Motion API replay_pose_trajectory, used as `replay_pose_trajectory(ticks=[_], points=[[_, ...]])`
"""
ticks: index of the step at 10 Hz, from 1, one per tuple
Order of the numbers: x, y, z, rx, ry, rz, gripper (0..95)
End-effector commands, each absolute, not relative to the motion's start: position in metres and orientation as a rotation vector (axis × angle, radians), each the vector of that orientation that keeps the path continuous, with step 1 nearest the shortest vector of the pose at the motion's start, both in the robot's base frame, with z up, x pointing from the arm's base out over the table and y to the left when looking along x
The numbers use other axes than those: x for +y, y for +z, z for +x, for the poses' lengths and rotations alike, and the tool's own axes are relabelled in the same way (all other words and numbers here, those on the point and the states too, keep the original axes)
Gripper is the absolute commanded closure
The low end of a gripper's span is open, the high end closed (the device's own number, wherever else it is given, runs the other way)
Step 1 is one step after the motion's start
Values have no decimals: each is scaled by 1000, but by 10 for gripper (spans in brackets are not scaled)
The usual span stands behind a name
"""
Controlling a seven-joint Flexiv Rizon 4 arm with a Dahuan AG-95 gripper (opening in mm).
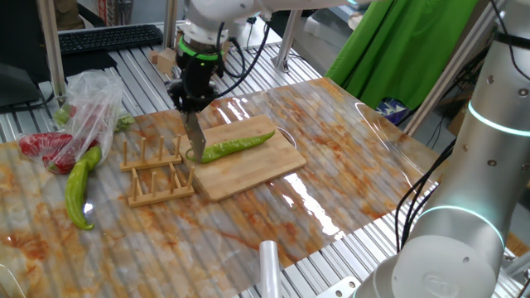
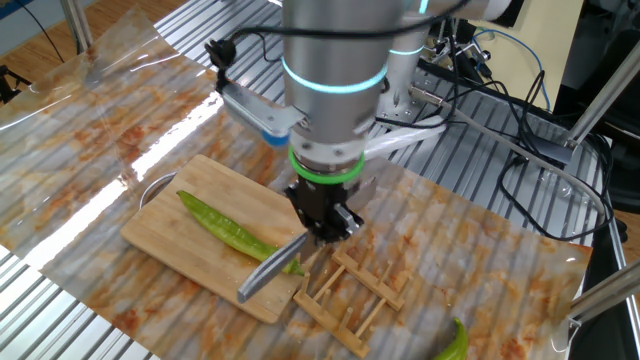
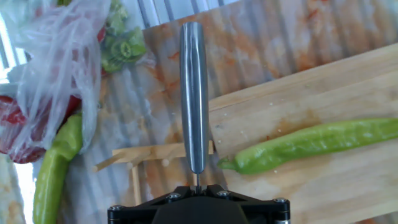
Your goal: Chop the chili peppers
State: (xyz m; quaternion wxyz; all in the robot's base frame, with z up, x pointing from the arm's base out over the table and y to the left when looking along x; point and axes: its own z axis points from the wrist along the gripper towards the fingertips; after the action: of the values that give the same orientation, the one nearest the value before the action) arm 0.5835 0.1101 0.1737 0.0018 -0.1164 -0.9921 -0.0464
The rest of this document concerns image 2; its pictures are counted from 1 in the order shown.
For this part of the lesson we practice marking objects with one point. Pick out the wooden cutting board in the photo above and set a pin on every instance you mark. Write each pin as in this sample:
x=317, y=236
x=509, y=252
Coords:
x=175, y=240

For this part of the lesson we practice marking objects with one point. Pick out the long green chili pepper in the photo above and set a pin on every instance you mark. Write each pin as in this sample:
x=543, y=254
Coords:
x=225, y=230

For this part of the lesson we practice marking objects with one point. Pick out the aluminium frame post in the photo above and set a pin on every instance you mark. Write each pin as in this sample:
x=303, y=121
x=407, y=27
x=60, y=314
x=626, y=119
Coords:
x=75, y=25
x=610, y=292
x=605, y=95

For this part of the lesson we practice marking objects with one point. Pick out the white plastic film roll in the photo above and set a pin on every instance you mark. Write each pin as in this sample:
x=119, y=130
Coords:
x=410, y=135

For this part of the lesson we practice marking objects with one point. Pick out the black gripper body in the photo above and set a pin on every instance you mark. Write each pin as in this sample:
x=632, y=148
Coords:
x=320, y=202

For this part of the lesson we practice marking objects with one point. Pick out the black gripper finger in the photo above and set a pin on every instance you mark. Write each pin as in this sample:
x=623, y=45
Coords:
x=317, y=235
x=345, y=225

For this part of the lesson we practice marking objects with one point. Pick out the wooden peg rack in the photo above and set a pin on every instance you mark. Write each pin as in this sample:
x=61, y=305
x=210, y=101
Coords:
x=371, y=281

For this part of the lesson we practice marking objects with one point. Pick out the curved green chili pepper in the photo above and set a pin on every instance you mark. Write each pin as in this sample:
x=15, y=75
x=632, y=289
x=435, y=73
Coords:
x=457, y=345

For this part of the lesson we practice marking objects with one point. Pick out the beige cabinet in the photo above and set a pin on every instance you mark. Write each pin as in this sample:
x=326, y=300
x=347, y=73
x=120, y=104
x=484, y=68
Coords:
x=550, y=40

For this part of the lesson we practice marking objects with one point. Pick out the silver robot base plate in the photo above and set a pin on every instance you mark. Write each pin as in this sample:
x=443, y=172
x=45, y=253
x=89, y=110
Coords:
x=420, y=107

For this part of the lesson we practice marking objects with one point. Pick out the marble pattern plastic mat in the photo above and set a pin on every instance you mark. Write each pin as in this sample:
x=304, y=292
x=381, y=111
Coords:
x=475, y=250

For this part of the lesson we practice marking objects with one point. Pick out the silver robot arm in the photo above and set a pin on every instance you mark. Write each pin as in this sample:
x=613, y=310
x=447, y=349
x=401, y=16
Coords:
x=335, y=50

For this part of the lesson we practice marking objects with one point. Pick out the black tripod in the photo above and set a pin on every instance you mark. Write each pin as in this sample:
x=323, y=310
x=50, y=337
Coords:
x=7, y=82

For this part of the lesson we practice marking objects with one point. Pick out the steel cleaver knife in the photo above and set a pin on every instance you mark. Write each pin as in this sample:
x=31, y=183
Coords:
x=270, y=270

